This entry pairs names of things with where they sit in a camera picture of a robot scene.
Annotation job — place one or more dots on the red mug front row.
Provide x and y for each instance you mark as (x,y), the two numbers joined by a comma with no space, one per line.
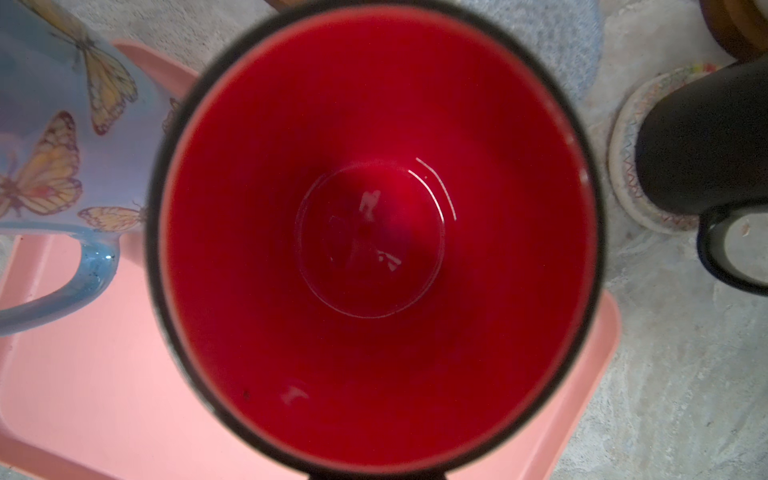
(375,240)

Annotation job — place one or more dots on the white lace coaster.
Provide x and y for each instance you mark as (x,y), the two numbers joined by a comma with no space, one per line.
(621,155)

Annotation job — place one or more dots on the grey felt round coaster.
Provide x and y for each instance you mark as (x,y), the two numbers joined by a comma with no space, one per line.
(564,38)

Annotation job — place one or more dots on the blue mug yellow inside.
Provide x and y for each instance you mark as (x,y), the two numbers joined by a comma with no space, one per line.
(81,125)

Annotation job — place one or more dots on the black mug front row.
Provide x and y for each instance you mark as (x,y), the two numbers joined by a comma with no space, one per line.
(702,151)

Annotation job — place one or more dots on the brown wooden coaster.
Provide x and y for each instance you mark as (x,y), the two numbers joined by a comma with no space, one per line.
(287,5)
(738,26)

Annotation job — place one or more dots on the pink silicone tray mat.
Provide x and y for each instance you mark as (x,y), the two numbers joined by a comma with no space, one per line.
(96,395)

